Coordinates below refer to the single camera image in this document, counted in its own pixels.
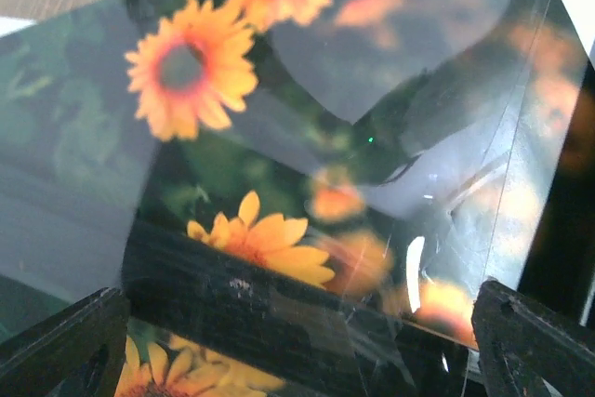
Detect sunflower photo print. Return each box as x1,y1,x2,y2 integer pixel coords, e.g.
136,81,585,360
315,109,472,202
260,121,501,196
0,0,595,397

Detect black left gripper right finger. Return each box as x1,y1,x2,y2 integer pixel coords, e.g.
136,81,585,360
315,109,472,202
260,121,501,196
471,280,594,396

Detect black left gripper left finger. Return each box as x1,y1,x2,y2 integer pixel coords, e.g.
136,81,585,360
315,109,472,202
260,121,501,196
1,287,129,396

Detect black picture frame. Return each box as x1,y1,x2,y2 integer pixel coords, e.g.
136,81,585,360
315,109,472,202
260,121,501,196
122,49,594,396

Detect clear acrylic sheet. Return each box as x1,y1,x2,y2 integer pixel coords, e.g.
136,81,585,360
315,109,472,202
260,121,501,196
0,0,591,397

